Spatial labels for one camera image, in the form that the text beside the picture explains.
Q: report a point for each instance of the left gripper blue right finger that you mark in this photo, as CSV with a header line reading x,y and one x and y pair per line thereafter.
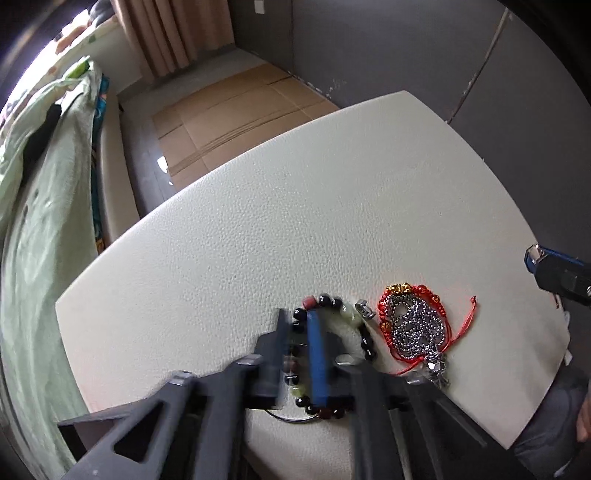
x,y
328,363

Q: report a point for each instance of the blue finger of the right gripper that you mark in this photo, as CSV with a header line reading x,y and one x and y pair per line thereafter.
x,y
559,273

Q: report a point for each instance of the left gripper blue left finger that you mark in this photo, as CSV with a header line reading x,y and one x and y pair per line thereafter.
x,y
271,347

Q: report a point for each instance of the person's right hand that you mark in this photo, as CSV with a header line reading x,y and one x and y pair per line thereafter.
x,y
583,423

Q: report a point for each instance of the white side table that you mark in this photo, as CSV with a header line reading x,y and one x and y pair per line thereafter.
x,y
381,216

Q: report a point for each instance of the person's right leg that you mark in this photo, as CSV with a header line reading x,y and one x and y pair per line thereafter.
x,y
548,445

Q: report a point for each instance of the cardboard floor sheet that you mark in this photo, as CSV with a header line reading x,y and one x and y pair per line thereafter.
x,y
221,121

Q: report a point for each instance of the bed with green sheet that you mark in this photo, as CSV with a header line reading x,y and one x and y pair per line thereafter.
x,y
54,233

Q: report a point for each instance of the light green duvet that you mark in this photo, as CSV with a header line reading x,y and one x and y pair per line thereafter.
x,y
12,149

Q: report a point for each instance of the right pink curtain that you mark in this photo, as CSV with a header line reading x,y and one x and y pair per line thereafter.
x,y
170,35

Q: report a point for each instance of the white wall socket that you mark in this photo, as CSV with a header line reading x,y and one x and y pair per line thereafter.
x,y
259,7

